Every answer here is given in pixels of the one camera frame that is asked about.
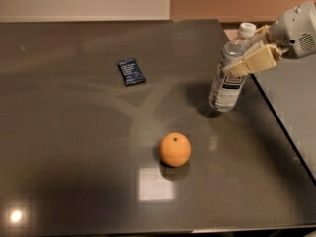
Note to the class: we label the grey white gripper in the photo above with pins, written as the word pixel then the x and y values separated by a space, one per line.
pixel 296 32

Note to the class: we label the clear plastic water bottle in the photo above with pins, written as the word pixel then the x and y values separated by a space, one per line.
pixel 225 89

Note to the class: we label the dark blue snack packet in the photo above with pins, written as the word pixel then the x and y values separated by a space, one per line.
pixel 131 72

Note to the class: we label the orange fruit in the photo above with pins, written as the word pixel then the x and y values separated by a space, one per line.
pixel 174 150

